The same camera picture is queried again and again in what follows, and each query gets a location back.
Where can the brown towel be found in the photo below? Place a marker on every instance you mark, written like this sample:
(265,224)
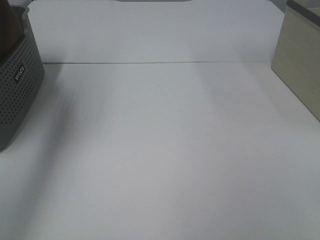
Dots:
(10,29)

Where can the beige storage box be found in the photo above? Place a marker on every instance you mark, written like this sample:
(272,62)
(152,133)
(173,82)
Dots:
(296,60)

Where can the grey perforated plastic basket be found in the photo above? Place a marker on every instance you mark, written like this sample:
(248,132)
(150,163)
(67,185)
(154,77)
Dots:
(21,76)

